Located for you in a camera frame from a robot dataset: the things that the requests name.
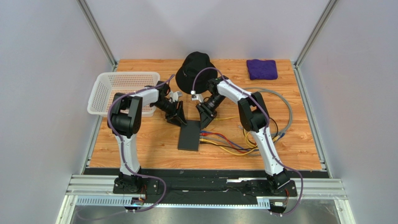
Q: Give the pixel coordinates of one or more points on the purple cloth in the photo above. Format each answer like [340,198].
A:
[262,69]

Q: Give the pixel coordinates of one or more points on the black network switch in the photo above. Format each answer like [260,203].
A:
[189,136]

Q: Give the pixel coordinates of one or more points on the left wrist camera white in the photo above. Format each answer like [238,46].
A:
[174,96]

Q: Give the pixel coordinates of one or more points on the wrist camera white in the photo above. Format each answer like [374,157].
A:
[174,96]
[196,96]

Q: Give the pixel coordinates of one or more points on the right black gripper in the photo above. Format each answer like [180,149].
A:
[205,108]

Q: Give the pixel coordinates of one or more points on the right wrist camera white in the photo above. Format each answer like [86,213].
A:
[196,96]

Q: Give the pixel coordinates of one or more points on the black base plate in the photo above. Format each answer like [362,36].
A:
[211,187]

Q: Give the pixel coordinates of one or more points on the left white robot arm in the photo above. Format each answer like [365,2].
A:
[125,118]

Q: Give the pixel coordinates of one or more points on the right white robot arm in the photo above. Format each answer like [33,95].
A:
[254,119]

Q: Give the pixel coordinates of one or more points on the white plastic basket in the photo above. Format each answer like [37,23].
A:
[109,83]

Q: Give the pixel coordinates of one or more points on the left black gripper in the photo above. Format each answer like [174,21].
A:
[180,116]

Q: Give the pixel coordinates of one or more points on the black bucket hat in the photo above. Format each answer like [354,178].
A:
[194,63]

